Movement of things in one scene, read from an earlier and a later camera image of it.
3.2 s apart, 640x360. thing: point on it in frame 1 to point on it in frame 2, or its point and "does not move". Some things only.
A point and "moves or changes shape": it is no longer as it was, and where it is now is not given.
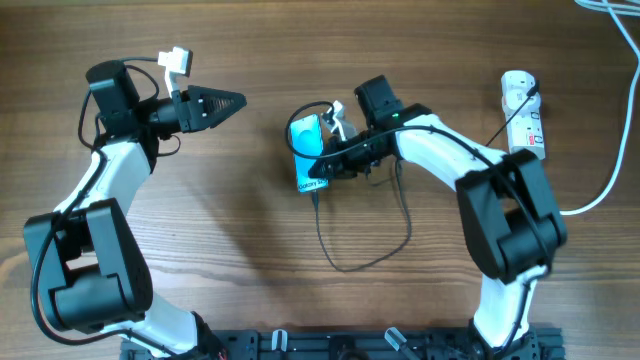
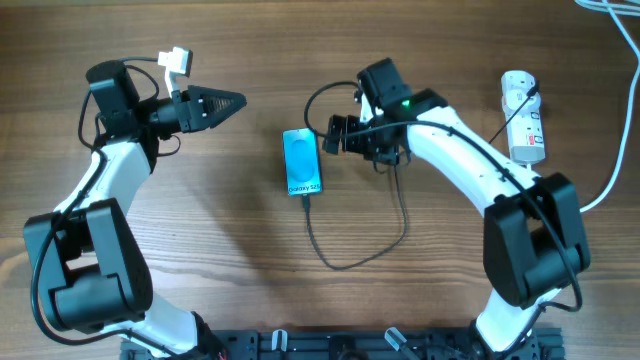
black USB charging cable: (533, 88) to (398, 240)
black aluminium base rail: (363, 344) does not move
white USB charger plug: (516, 96) does not move
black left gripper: (195, 112) does not move
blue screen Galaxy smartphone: (306, 138) moves or changes shape
